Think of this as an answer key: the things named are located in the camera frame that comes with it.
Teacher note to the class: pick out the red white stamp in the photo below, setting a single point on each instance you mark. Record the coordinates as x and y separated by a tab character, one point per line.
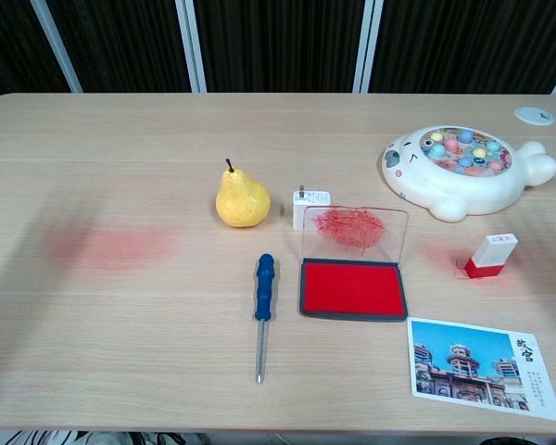
489	255

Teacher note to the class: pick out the white power adapter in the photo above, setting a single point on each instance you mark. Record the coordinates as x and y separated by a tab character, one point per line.
301	208

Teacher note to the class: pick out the yellow pear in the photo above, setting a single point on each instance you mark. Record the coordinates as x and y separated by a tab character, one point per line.
242	201

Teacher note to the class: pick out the red ink pad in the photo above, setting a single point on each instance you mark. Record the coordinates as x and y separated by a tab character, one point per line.
352	289

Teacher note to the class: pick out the white fish shaped fishing toy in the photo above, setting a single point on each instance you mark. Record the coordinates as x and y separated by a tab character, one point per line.
449	181

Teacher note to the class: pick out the palace photo postcard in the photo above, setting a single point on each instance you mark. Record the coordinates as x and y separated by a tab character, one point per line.
472	366

